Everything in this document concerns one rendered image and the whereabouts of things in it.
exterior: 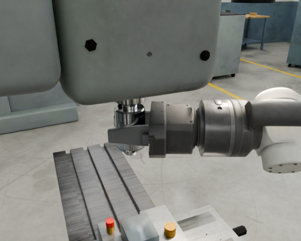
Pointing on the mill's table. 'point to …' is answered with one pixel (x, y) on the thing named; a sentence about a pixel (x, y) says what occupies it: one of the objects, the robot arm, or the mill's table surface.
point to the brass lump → (170, 229)
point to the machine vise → (188, 227)
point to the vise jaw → (155, 216)
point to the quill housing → (134, 47)
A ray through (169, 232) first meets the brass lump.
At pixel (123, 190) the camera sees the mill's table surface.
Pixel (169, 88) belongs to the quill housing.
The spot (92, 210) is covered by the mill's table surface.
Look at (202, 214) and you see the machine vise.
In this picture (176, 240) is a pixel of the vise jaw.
